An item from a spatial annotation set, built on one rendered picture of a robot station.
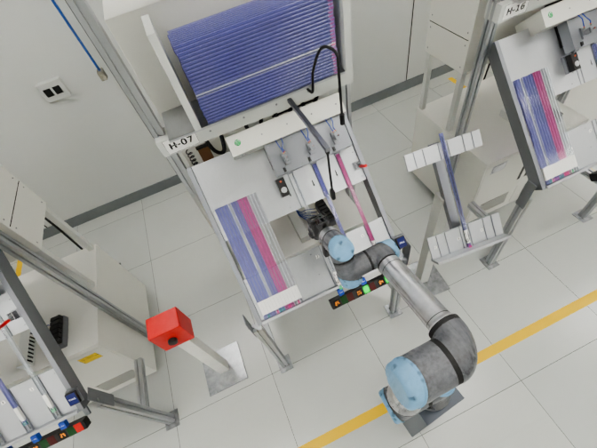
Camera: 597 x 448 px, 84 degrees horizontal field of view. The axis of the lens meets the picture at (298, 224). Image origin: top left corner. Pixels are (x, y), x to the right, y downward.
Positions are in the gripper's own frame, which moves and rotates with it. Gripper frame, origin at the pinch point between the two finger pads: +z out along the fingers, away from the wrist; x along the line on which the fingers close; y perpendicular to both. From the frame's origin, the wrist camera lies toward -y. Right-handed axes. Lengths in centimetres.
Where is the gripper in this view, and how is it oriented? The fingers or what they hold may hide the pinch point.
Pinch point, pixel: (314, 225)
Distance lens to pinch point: 136.7
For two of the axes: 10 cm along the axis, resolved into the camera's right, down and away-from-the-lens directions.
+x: -9.1, 4.0, -1.1
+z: -2.4, -2.8, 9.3
